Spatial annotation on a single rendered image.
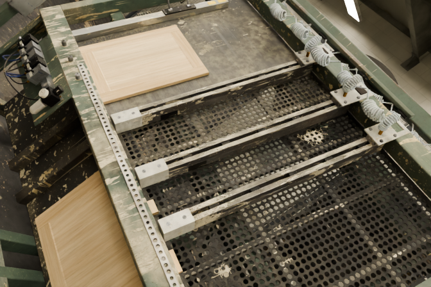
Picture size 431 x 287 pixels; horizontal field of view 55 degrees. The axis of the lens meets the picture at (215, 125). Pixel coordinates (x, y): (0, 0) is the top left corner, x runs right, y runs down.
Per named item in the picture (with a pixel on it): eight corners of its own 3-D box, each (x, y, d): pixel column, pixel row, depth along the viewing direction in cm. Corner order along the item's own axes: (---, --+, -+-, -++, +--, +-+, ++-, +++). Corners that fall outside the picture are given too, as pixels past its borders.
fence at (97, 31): (72, 36, 228) (71, 31, 225) (224, 2, 261) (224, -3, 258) (74, 41, 226) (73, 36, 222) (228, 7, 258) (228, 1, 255)
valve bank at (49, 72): (-7, 47, 212) (28, 18, 209) (16, 61, 224) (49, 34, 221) (11, 114, 184) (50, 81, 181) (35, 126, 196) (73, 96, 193)
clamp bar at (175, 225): (156, 224, 159) (153, 191, 141) (387, 131, 200) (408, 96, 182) (166, 246, 154) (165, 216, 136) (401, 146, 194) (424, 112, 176)
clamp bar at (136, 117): (111, 122, 191) (104, 84, 173) (318, 59, 231) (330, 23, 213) (117, 137, 185) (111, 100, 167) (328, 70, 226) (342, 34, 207)
